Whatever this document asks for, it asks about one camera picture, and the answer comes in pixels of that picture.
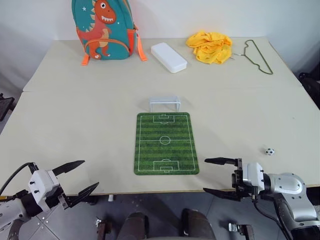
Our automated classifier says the white miniature goal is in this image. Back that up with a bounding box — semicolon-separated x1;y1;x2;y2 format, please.
148;95;182;113

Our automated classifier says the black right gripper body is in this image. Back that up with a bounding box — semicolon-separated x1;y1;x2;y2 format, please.
231;157;260;202

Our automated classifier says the yellow crumpled cloth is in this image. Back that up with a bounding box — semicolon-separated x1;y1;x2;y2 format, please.
185;30;234;66

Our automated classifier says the teal dinosaur backpack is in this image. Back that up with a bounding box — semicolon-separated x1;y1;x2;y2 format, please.
71;0;149;67

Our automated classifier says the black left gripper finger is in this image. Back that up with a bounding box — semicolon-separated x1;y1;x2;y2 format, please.
51;160;86;176
65;181;100;209

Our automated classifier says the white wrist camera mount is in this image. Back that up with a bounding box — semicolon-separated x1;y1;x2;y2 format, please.
241;162;265;194
27;169;61;212

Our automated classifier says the green wire hanger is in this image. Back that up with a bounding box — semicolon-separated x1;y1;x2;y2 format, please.
233;39;274;76

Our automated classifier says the dark rounded shape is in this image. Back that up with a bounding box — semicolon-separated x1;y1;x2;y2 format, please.
180;208;216;240
120;212;149;240

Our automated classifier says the white plastic case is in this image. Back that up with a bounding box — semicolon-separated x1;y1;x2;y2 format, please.
150;42;189;74

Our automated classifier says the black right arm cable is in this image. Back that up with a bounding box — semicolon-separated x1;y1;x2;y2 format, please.
251;192;295;240

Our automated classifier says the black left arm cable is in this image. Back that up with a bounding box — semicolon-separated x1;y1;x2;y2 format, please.
0;161;36;201

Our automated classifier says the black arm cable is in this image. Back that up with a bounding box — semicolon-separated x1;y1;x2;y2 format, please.
0;161;36;201
251;192;295;240

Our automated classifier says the green soccer field mat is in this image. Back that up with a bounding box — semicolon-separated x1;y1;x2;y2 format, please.
133;112;201;176

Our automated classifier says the black chair base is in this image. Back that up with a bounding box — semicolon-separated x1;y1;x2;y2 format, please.
298;71;320;111

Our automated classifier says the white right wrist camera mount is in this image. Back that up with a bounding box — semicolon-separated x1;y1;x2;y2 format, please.
241;162;265;194

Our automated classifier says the black equipment stand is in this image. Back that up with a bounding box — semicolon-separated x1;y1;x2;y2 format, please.
0;93;15;123

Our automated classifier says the table caster wheel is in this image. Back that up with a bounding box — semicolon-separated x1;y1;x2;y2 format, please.
95;216;113;240
228;221;254;240

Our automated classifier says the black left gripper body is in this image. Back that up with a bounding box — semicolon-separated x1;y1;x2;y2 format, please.
46;169;74;214

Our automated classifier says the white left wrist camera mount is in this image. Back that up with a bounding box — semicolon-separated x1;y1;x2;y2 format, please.
27;169;61;212

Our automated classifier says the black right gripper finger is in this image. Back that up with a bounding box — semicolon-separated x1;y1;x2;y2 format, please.
202;187;241;202
204;157;239;168

